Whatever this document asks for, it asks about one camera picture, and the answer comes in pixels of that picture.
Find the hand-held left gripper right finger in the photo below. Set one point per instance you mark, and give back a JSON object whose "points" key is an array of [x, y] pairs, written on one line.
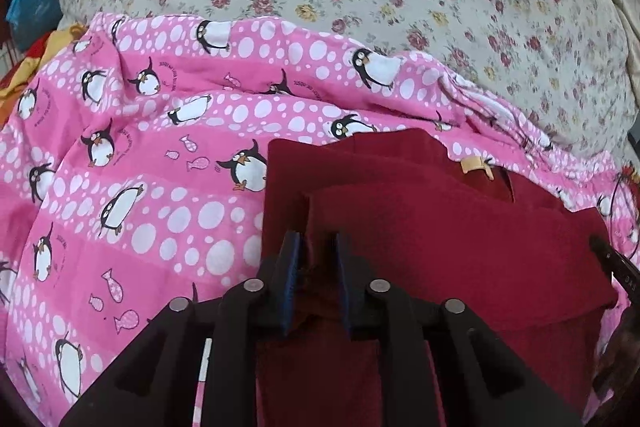
{"points": [[344, 277]]}

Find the pink penguin print blanket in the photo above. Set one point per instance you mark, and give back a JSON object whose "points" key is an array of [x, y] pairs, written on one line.
{"points": [[150, 157]]}

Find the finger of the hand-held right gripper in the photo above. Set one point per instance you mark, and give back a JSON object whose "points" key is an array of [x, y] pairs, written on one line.
{"points": [[617, 264]]}

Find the dark red small garment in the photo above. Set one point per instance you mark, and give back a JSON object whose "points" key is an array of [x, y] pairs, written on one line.
{"points": [[450, 247]]}

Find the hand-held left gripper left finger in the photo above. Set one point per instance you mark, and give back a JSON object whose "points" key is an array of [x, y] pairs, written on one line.
{"points": [[291, 272]]}

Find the yellow red printed cloth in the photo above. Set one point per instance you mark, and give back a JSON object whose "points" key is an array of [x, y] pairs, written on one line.
{"points": [[20, 82], [631, 174]]}

